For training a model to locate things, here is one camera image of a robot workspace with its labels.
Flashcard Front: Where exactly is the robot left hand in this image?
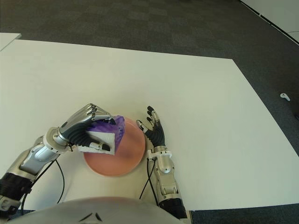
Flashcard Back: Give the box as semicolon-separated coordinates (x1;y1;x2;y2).
57;102;117;152

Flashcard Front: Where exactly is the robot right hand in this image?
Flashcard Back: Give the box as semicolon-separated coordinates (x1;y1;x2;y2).
136;105;167;147

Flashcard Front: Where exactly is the purple tissue paper pack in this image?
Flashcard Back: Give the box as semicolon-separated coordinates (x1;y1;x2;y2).
78;114;126;156

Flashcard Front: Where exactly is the pink round plate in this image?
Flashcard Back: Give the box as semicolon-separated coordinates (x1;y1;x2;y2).
83;118;146;177

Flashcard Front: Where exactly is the grey robot torso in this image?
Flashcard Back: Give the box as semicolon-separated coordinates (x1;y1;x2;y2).
0;196;182;224

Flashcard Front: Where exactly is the neighbouring white table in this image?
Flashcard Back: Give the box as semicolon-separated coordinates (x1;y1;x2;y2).
0;32;22;52

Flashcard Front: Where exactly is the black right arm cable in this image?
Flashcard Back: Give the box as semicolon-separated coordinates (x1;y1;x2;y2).
139;158;159;206

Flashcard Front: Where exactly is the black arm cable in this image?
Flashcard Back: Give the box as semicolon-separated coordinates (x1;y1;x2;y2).
20;160;65;215
139;158;159;206

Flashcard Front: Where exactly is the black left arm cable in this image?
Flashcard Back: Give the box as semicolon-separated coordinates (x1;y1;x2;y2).
20;160;65;215

